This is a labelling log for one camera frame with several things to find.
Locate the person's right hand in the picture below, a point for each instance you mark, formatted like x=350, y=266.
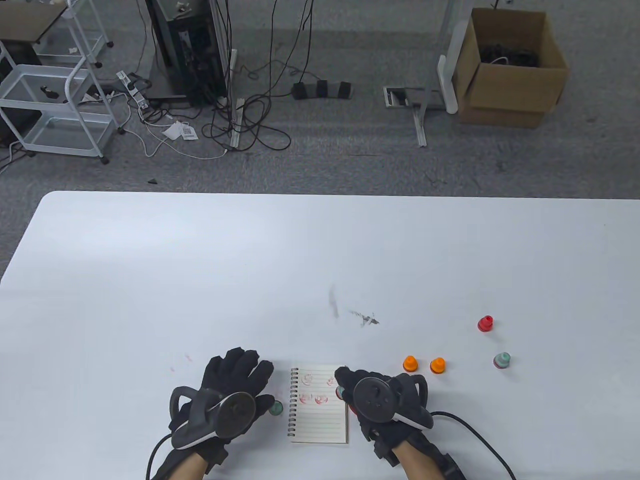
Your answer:
x=350, y=380

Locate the person's left hand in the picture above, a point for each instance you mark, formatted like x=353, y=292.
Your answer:
x=235, y=370

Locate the green reward stamp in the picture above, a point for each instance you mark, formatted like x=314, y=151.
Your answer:
x=340, y=393
x=502, y=360

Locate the spiral lined notebook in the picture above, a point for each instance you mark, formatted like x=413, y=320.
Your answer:
x=320, y=415

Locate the green stamp cap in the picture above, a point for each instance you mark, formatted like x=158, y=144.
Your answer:
x=276, y=408

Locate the orange reward stamp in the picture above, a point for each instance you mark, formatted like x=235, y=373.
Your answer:
x=437, y=365
x=410, y=363

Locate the red reward stamp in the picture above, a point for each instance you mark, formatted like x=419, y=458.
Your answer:
x=485, y=324

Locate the person's right forearm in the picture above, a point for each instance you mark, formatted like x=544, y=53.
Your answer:
x=422, y=462

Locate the person's left forearm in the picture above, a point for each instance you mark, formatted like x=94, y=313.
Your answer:
x=190, y=470

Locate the black grey handheld controller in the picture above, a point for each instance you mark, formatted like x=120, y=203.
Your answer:
x=375, y=397
x=235, y=412

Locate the white paper tag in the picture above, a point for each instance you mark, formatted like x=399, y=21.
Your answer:
x=180, y=131

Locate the grey metal table leg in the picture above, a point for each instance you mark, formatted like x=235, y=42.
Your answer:
x=421, y=127

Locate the metal floor outlet box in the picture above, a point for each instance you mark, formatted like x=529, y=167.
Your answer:
x=400, y=96

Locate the white power strip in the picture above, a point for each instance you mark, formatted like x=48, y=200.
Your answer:
x=132, y=90

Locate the white plastic bar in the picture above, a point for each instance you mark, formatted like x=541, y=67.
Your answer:
x=446, y=82

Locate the black computer cabinet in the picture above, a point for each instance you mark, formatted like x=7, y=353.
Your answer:
x=185, y=50

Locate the brown cardboard box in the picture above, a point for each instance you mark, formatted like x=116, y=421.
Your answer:
x=505, y=90

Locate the brown wooden side table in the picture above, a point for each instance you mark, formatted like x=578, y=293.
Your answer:
x=30, y=20

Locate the aluminium floor rail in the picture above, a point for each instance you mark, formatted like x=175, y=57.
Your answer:
x=236, y=125

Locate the black foot pedal switch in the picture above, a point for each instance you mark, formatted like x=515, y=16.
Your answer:
x=322, y=90

